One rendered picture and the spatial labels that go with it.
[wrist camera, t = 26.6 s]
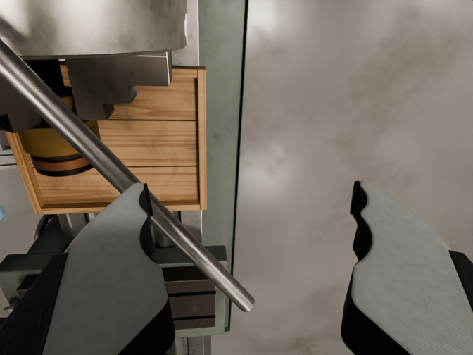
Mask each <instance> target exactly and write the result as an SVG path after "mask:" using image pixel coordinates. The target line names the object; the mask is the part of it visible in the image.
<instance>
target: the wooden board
mask: <svg viewBox="0 0 473 355"><path fill-rule="evenodd" d="M59 65H60V68H61V73H62V76H63V82H64V85H65V86H69V87H71V84H70V79H69V77H68V76H69V75H68V71H67V67H66V63H65V61H59ZM136 88H137V96H136V97H135V99H134V100H133V101H132V103H130V104H114V112H113V113H112V114H111V116H110V117H109V118H108V119H107V120H98V121H97V123H98V127H99V133H100V137H101V141H102V142H103V143H104V144H105V145H106V146H107V147H108V148H109V149H110V150H111V151H112V152H113V153H114V154H115V155H116V156H117V157H118V158H119V159H120V160H121V161H122V162H123V163H124V164H125V166H126V167H127V168H128V169H129V170H130V171H131V172H132V173H133V174H134V175H135V176H136V177H137V178H138V179H139V180H140V181H141V182H142V183H143V184H144V183H147V185H148V189H149V191H150V192H151V193H152V194H153V195H154V196H155V197H156V198H157V199H158V200H159V201H160V202H161V203H162V204H163V205H164V206H165V207H166V208H167V209H168V210H169V211H195V210H207V171H206V67H205V66H173V65H172V82H171V83H170V86H169V87H161V86H136ZM5 133H6V136H7V139H8V142H9V144H10V147H11V150H12V152H13V155H14V158H15V162H16V163H17V166H18V170H19V171H20V175H21V178H22V179H23V183H24V185H25V189H26V191H27V194H28V197H29V199H30V202H31V205H32V207H33V210H34V213H35V215H41V214H67V213H100V212H101V211H102V210H104V209H105V207H107V206H108V205H109V204H110V203H112V202H113V201H114V200H115V199H117V198H118V197H119V196H120V195H121V193H119V191H118V190H117V189H116V188H114V186H112V184H111V183H110V182H109V181H107V179H106V178H105V177H104V176H102V175H101V174H100V173H99V172H98V171H97V170H96V169H95V168H92V169H90V170H88V171H86V172H83V173H79V174H76V175H70V176H64V177H50V176H45V175H42V174H39V173H38V172H37V171H36V170H35V167H34V166H33V164H32V160H31V158H30V155H29V154H27V153H25V152H24V150H23V146H22V144H21V141H20V138H19V135H18V133H15V134H14V133H12V132H7V131H5Z"/></svg>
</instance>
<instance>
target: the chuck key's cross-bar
mask: <svg viewBox="0 0 473 355"><path fill-rule="evenodd" d="M0 77H1V78H2V79H3V80H4V81H5V82H6V83H7V84H8V85H9V86H10V87H12V88H13V89H14V90H15V91H16V92H17V93H18V94H19V95H20V96H21V97H22V98H23V99H24V100H25V101H26V102H27V103H28V104H29V105H30V106H31V107H32V108H33V109H34V110H35V111H36V112H38V114H39V115H40V116H41V117H42V118H43V119H45V121H46V122H47V123H48V124H50V126H51V127H52V128H53V129H54V130H55V131H57V132H58V133H59V134H60V135H61V136H62V137H63V138H64V139H65V140H66V141H67V142H68V143H69V144H70V145H71V146H72V147H73V148H74V149H75V150H76V151H77V152H78V153H80V154H81V155H82V156H83V157H84V158H85V159H86V160H87V161H88V162H89V163H90V164H91V165H92V166H93V167H94V168H95V169H96V170H97V171H98V172H99V173H100V174H101V175H102V176H104V177H105V178H106V179H107V181H109V182H110V183H111V184H112V186H114V188H116V189H117V190H118V191H119V193H121V194H122V193H123V192H124V191H126V190H127V189H128V188H129V187H130V186H132V185H133V184H135V183H138V182H140V183H142V182H141V181H140V180H139V179H138V178H137V177H136V176H135V175H134V174H133V173H132V172H131V171H130V170H129V169H128V168H127V167H126V166H125V164H124V163H123V162H122V161H121V160H120V159H119V158H118V157H117V156H116V155H115V154H114V153H113V152H112V151H111V150H110V149H109V148H108V147H107V146H106V145H105V144H104V143H103V142H102V141H101V140H100V139H99V138H98V137H97V136H96V135H95V134H94V133H93V132H92V131H91V130H90V129H89V128H88V127H87V126H86V125H85V124H84V123H83V122H82V121H81V120H80V119H79V118H78V117H77V116H76V115H75V113H74V112H73V111H72V110H71V109H70V108H69V107H68V106H67V105H66V104H65V103H64V102H63V101H62V100H61V99H60V98H59V97H58V96H57V95H56V94H55V93H54V92H53V91H52V90H51V89H50V87H49V86H48V85H47V84H46V83H45V82H44V81H43V80H42V79H41V78H40V77H39V76H38V75H37V74H36V73H35V72H34V71H33V70H32V69H31V68H30V67H29V66H28V65H27V64H26V63H25V62H24V61H23V60H22V59H21V58H20V57H19V56H18V55H17V54H16V53H15V52H14V51H13V50H12V49H11V48H10V47H9V46H8V45H7V44H6V43H5V42H3V41H2V40H1V39H0ZM149 196H150V200H151V206H152V210H153V216H151V217H150V222H151V223H152V224H153V225H154V226H155V227H156V228H157V229H158V230H159V231H160V232H161V233H162V234H163V235H164V236H165V237H166V238H167V239H168V240H169V241H171V242H172V243H173V244H174V245H175V246H176V247H177V248H178V249H179V250H180V251H181V252H182V253H183V254H184V255H185V256H186V257H187V258H188V259H189V260H190V261H191V262H192V263H193V264H194V265H195V266H196V267H197V268H198V269H199V270H200V271H201V272H202V273H203V274H204V275H205V276H206V277H207V278H208V279H209V280H210V281H211V282H212V283H213V284H214V285H216V286H217V287H218V288H219V289H220V290H221V291H222V292H223V293H224V294H225V295H226V296H227V297H228V298H229V299H230V300H231V301H232V302H233V303H234V304H235V305H236V306H238V307H239V308H240V309H241V310H242V311H243V312H247V311H249V310H251V309H252V308H253V305H254V302H255V300H254V298H253V297H252V296H251V295H250V294H249V293H248V291H247V290H246V289H245V288H244V287H243V286H242V285H241V284H240V283H239V282H238V281H237V280H236V279H235V278H234V277H233V276H232V275H231V274H230V273H229V272H228V271H227V270H226V269H225V268H224V266H223V265H222V264H221V263H220V262H219V261H218V260H217V259H216V258H215V257H214V256H213V255H212V254H211V253H210V252H209V251H208V250H207V249H206V248H205V247H204V246H203V245H202V244H201V243H200V242H199V241H198V240H197V239H196V238H195V236H193V235H192V234H191V233H190V231H188V230H187V229H186V228H185V227H184V226H183V224H181V223H180V222H179V221H178V219H176V217H174V215H173V214H172V213H171V212H170V211H169V210H168V209H167V208H166V207H165V206H164V205H163V204H162V203H161V202H160V201H159V200H158V199H157V198H156V197H155V196H154V195H153V194H152V193H151V192H150V191H149Z"/></svg>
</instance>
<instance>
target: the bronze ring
mask: <svg viewBox="0 0 473 355"><path fill-rule="evenodd" d="M49 87H50V89H51V90H52V91H53V92H54V93H55V94H56V95H57V96H58V97H59V98H60V99H61V100H62V101H63V102H64V103H65V104H66V105H67V106H68V107H69V108H70V109H71V110H72V111H73V112H74V113H75V115H76V116H77V117H78V115H77V110H76V107H75V102H74V98H73V94H72V89H71V87H69V86H49ZM40 118H41V121H42V125H41V126H39V127H34V128H31V129H29V130H24V131H22V132H18V135H19V138H20V141H21V144H22V146H23V150H24V152H25V153H27V154H29V155H30V158H31V160H32V164H33V166H34V167H35V170H36V171H37V172H38V173H39V174H42V175H45V176H50V177H64V176H70V175H76V174H79V173H83V172H86V171H88V170H90V169H92V168H93V166H92V165H91V164H90V163H89V162H88V161H87V160H86V159H85V158H84V157H83V156H82V155H81V154H80V153H78V152H77V151H76V150H75V149H74V148H73V147H72V146H71V145H70V144H69V143H68V142H67V141H66V140H65V139H64V138H63V137H62V136H61V135H60V134H59V133H58V132H57V131H55V130H54V129H53V128H52V127H51V126H50V124H48V123H47V122H46V121H45V119H43V118H42V117H41V116H40ZM82 122H83V123H84V124H85V125H86V126H87V127H88V128H89V129H90V130H91V131H92V132H93V133H94V134H95V135H96V136H97V137H98V138H99V139H100V140H101V137H100V133H99V127H98V123H97V120H82Z"/></svg>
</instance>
